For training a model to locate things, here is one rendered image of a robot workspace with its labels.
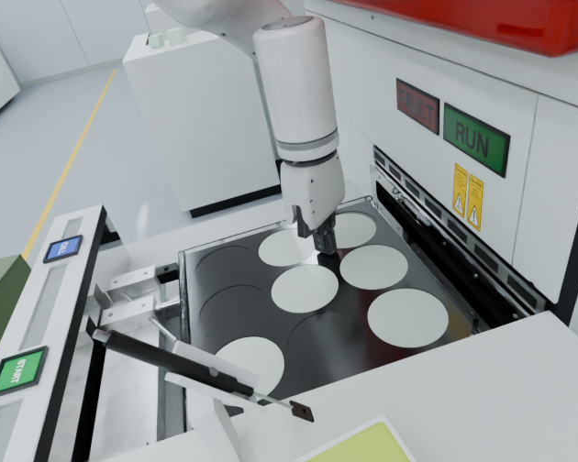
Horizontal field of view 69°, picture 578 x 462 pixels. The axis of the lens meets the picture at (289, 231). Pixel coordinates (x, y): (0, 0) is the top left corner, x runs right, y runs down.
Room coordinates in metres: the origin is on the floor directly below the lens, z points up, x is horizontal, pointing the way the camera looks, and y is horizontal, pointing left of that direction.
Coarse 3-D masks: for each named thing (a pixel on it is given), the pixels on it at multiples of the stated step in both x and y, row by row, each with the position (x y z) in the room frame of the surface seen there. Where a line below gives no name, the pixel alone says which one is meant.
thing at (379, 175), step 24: (408, 192) 0.58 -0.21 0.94; (384, 216) 0.66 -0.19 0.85; (432, 216) 0.50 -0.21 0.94; (408, 240) 0.56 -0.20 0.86; (456, 240) 0.43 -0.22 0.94; (432, 264) 0.48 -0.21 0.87; (480, 264) 0.38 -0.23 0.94; (456, 288) 0.41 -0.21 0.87; (480, 288) 0.36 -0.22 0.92; (504, 288) 0.33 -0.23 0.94; (480, 312) 0.36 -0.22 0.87; (504, 312) 0.32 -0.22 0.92; (528, 312) 0.29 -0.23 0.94
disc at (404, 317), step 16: (384, 304) 0.39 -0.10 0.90; (400, 304) 0.38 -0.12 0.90; (416, 304) 0.38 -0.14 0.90; (432, 304) 0.37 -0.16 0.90; (368, 320) 0.37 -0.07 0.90; (384, 320) 0.36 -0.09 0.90; (400, 320) 0.36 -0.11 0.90; (416, 320) 0.35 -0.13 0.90; (432, 320) 0.35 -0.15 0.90; (448, 320) 0.34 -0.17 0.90; (384, 336) 0.34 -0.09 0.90; (400, 336) 0.33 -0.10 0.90; (416, 336) 0.33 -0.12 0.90; (432, 336) 0.32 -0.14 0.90
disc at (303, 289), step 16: (288, 272) 0.50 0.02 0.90; (304, 272) 0.49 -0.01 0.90; (320, 272) 0.48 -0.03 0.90; (272, 288) 0.47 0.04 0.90; (288, 288) 0.46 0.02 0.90; (304, 288) 0.46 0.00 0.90; (320, 288) 0.45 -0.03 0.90; (336, 288) 0.44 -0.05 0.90; (288, 304) 0.43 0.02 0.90; (304, 304) 0.42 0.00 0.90; (320, 304) 0.42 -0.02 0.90
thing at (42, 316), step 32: (64, 224) 0.71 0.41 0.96; (96, 224) 0.68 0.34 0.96; (32, 288) 0.53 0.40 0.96; (64, 288) 0.51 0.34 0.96; (32, 320) 0.46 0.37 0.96; (64, 320) 0.44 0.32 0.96; (0, 352) 0.40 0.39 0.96; (0, 416) 0.30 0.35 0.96; (32, 416) 0.29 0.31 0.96; (0, 448) 0.27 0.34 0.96; (32, 448) 0.25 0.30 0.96
